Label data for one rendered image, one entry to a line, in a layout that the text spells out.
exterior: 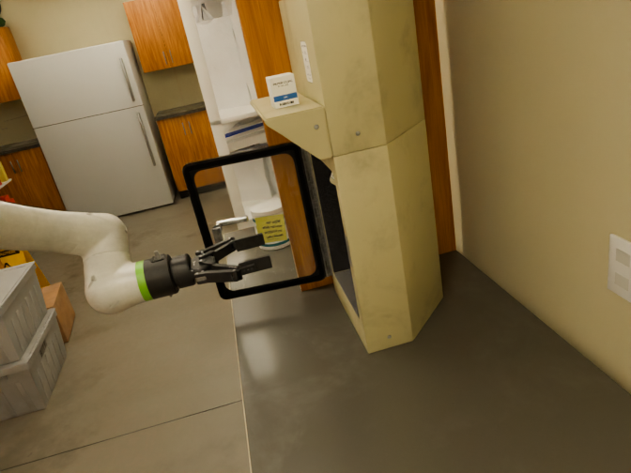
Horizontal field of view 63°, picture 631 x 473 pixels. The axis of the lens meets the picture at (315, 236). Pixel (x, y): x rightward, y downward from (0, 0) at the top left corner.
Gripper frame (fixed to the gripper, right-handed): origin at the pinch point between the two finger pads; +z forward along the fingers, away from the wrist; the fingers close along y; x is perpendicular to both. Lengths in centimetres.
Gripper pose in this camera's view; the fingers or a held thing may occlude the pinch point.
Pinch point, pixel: (262, 250)
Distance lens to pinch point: 119.0
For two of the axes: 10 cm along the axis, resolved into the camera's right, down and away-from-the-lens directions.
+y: -2.1, -3.5, 9.1
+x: 1.8, 9.0, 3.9
